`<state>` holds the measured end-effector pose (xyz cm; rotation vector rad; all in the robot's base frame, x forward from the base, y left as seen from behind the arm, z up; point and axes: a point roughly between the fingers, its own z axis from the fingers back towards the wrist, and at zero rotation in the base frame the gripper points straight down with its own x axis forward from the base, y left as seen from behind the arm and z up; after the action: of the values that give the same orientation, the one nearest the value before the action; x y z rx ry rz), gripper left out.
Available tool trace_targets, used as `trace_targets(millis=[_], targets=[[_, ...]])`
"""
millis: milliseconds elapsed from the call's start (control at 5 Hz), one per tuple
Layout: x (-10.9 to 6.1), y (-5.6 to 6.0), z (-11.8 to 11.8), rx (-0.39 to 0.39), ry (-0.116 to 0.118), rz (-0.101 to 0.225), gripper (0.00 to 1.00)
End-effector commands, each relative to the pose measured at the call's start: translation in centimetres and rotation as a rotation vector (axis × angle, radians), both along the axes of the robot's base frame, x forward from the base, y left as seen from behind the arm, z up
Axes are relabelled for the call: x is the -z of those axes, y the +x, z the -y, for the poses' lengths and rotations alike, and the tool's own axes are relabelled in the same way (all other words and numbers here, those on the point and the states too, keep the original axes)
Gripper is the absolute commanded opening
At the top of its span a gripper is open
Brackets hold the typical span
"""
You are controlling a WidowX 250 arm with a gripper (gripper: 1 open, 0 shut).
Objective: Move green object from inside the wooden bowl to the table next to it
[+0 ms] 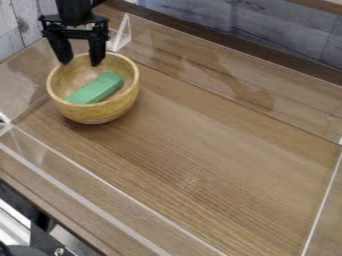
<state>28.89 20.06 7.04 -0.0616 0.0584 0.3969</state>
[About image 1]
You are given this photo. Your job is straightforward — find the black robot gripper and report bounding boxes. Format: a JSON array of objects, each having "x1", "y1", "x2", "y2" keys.
[{"x1": 39, "y1": 0, "x2": 109, "y2": 67}]

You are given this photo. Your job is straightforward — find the green rectangular block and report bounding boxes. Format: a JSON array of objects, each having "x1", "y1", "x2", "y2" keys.
[{"x1": 65, "y1": 71, "x2": 125, "y2": 104}]

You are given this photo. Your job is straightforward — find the round wooden bowl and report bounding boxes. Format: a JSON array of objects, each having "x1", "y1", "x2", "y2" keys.
[{"x1": 46, "y1": 52, "x2": 141, "y2": 125}]

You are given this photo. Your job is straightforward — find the clear acrylic corner bracket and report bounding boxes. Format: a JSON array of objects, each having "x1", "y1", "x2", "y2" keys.
[{"x1": 107, "y1": 14, "x2": 133, "y2": 52}]

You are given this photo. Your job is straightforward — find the clear acrylic tray wall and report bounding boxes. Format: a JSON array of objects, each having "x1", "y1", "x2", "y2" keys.
[{"x1": 0, "y1": 3, "x2": 342, "y2": 256}]

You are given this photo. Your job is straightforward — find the black metal bracket with bolt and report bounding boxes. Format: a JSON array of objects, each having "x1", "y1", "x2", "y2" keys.
[{"x1": 30, "y1": 223, "x2": 78, "y2": 256}]

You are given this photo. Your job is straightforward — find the black cable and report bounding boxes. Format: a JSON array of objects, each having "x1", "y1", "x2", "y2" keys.
[{"x1": 0, "y1": 240, "x2": 15, "y2": 256}]

